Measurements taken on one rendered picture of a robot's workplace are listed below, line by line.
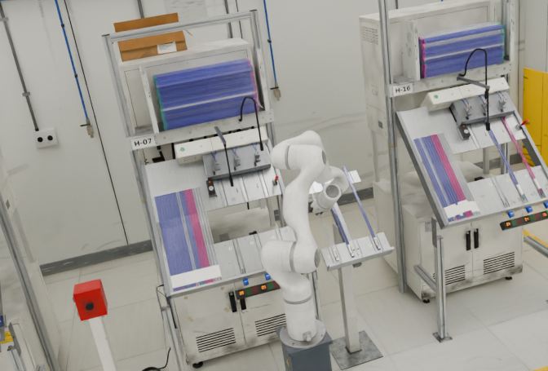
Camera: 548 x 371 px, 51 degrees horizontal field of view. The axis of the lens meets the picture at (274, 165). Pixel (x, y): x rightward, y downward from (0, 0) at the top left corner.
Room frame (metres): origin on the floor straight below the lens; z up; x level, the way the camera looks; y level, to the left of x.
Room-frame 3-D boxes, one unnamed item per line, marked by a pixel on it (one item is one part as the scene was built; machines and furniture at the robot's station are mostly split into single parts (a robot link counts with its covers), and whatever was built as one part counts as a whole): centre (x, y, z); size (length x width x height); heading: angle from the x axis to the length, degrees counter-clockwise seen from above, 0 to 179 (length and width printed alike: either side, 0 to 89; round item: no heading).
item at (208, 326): (3.04, 0.37, 0.31); 0.70 x 0.65 x 0.62; 101
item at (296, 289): (1.96, 0.01, 1.00); 0.19 x 0.12 x 0.24; 66
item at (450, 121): (3.15, -1.10, 0.65); 1.01 x 0.73 x 1.29; 11
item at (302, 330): (1.95, -0.02, 0.79); 0.19 x 0.19 x 0.18
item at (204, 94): (2.93, 0.29, 1.52); 0.51 x 0.13 x 0.27; 101
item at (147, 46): (3.21, 0.45, 1.82); 0.68 x 0.30 x 0.20; 101
